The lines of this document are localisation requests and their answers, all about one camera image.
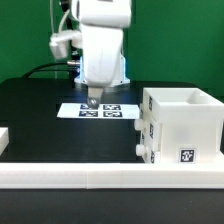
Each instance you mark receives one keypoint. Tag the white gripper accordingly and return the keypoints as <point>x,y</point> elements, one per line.
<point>96,27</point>

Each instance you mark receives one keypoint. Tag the white marker sheet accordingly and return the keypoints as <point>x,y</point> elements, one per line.
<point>105,111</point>

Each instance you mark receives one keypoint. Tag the white U-shaped fence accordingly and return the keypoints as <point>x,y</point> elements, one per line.
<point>105,176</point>

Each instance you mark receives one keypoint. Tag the white drawer cabinet box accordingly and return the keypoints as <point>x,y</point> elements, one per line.
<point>191,124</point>

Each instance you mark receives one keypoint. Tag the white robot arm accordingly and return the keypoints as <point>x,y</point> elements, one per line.
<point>96,27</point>

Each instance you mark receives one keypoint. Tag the white drawer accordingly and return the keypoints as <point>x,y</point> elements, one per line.
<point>148,149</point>
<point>147,123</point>

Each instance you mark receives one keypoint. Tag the white front drawer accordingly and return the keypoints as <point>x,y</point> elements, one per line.
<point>148,149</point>

